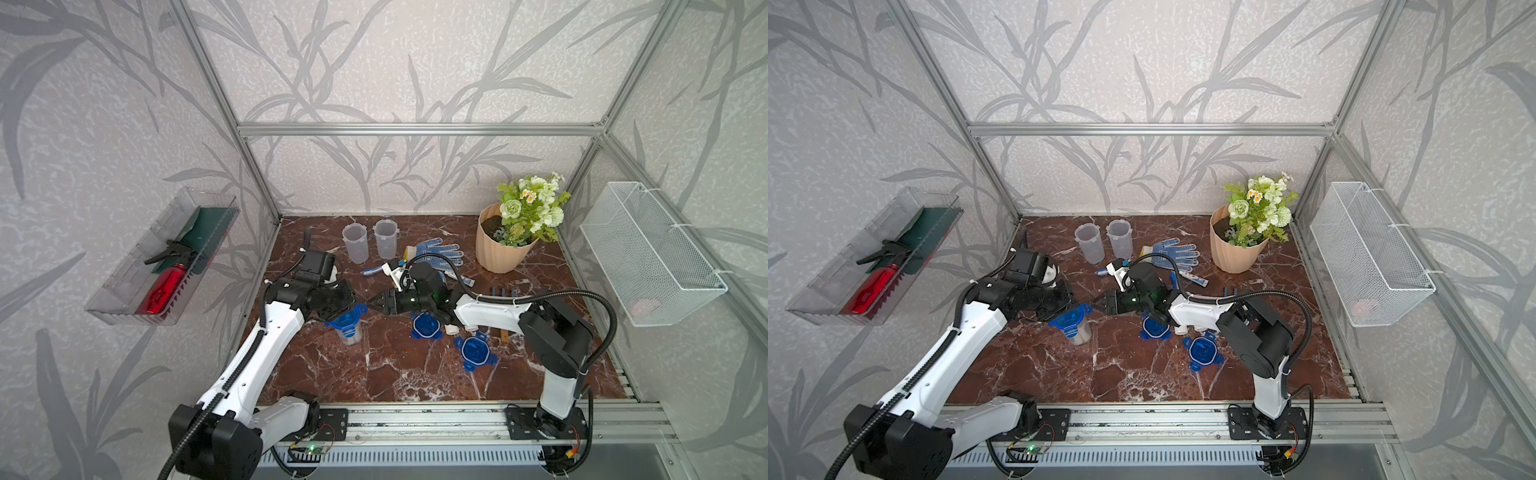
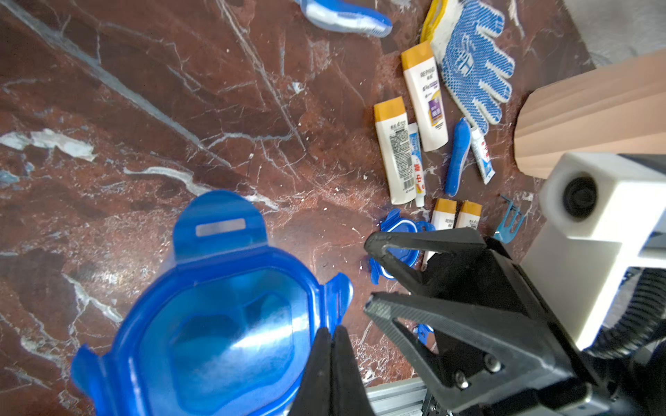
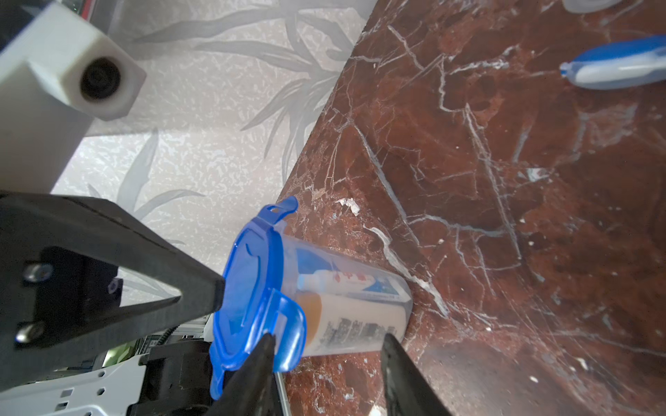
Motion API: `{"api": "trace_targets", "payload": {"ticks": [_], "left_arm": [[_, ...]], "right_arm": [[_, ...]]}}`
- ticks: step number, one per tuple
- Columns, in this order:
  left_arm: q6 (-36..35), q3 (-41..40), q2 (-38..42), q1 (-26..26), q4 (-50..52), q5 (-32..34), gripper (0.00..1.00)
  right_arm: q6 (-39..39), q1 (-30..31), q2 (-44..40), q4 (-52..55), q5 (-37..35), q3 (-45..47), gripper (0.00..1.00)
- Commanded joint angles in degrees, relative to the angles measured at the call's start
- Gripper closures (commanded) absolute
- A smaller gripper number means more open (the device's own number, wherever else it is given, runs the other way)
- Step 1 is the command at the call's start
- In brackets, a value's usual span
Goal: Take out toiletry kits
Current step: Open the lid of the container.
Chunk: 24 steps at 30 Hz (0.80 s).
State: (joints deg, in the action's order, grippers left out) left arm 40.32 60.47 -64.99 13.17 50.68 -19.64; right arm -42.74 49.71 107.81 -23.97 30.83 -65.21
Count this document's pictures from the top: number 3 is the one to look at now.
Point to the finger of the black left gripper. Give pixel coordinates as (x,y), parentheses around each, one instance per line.
(80,276)

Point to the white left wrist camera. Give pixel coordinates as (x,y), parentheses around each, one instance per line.
(59,72)

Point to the clear container blue lid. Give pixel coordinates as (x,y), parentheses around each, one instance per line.
(313,300)
(588,6)

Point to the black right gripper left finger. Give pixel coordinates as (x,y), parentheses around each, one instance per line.
(249,391)

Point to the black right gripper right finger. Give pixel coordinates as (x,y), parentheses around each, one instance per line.
(406,391)

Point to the clear container blue lid front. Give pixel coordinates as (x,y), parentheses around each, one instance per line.
(313,300)

